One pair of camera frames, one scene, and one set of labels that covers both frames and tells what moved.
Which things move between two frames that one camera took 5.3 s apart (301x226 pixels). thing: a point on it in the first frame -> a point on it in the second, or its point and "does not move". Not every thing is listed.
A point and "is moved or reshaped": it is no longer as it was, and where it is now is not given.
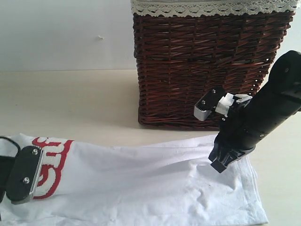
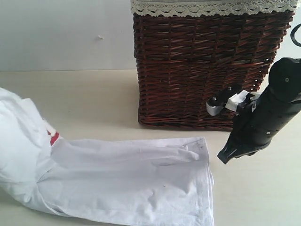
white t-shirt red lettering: [86, 183] is moved or reshaped
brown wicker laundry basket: [178, 57] does not move
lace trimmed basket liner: [193, 7] does not move
